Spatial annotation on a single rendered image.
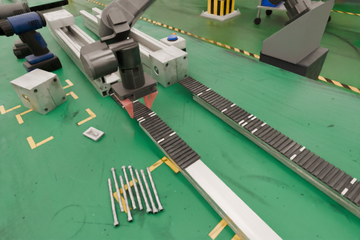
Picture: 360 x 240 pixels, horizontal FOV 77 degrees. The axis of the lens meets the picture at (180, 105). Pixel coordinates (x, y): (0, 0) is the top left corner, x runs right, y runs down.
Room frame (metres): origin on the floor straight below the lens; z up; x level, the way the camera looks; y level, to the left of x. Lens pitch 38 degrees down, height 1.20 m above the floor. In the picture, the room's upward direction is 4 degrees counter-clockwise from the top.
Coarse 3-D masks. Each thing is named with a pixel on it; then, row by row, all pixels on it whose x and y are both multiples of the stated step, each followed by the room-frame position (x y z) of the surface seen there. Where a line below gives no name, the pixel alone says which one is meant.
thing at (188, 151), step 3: (189, 147) 0.34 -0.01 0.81; (186, 150) 0.33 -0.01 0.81; (189, 150) 0.33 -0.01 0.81; (192, 150) 0.33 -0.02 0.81; (180, 153) 0.32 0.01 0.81; (183, 153) 0.32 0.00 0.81; (186, 153) 0.32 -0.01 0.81; (189, 153) 0.32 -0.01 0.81; (192, 153) 0.32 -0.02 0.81; (174, 156) 0.32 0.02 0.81; (177, 156) 0.32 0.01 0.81; (180, 156) 0.32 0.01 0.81; (183, 156) 0.31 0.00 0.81; (186, 156) 0.32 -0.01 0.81; (174, 159) 0.31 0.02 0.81; (177, 159) 0.31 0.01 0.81; (180, 159) 0.31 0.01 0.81; (183, 159) 0.31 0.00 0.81; (177, 162) 0.30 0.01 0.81
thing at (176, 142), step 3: (177, 138) 0.37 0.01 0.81; (180, 138) 0.37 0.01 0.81; (171, 141) 0.36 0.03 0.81; (174, 141) 0.36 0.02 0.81; (177, 141) 0.36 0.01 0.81; (180, 141) 0.36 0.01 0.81; (183, 141) 0.36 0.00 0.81; (168, 144) 0.35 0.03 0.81; (171, 144) 0.35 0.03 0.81; (174, 144) 0.35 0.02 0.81; (177, 144) 0.35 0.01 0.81; (162, 147) 0.35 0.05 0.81; (165, 147) 0.34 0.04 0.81; (168, 147) 0.34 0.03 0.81; (171, 147) 0.34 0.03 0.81; (165, 150) 0.34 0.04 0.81; (168, 150) 0.34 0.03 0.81
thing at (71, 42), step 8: (56, 32) 1.04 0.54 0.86; (64, 32) 1.11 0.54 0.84; (72, 32) 1.11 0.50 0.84; (80, 32) 1.01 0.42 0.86; (56, 40) 1.15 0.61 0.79; (64, 40) 0.93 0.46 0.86; (72, 40) 1.00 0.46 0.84; (80, 40) 1.00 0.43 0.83; (88, 40) 0.91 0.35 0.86; (64, 48) 0.99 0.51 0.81; (72, 48) 0.84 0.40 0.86; (72, 56) 0.88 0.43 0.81; (80, 64) 0.77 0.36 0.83; (96, 80) 0.62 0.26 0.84; (104, 80) 0.63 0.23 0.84; (112, 80) 0.64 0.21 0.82; (120, 80) 0.65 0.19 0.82; (96, 88) 0.65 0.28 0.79; (104, 88) 0.62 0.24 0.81; (104, 96) 0.61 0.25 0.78
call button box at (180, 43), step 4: (160, 40) 0.92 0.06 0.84; (164, 40) 0.91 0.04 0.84; (168, 40) 0.90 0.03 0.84; (172, 40) 0.89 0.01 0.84; (176, 40) 0.90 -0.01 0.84; (180, 40) 0.90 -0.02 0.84; (184, 40) 0.90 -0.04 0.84; (168, 44) 0.87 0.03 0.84; (172, 44) 0.87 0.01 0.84; (176, 44) 0.88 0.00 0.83; (180, 44) 0.89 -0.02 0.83; (184, 44) 0.90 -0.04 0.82; (180, 48) 0.89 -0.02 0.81; (184, 48) 0.90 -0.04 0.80
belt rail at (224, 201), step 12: (156, 144) 0.38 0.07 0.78; (168, 156) 0.34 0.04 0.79; (180, 168) 0.30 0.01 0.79; (192, 168) 0.29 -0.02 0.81; (204, 168) 0.28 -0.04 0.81; (192, 180) 0.26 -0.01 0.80; (204, 180) 0.26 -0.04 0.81; (216, 180) 0.25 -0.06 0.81; (204, 192) 0.23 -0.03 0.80; (216, 192) 0.23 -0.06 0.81; (228, 192) 0.23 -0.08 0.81; (216, 204) 0.21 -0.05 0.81; (228, 204) 0.20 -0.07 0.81; (240, 204) 0.20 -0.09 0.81; (228, 216) 0.18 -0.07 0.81; (240, 216) 0.18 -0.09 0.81; (252, 216) 0.18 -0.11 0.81; (240, 228) 0.16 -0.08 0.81; (252, 228) 0.16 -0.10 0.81; (264, 228) 0.16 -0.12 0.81
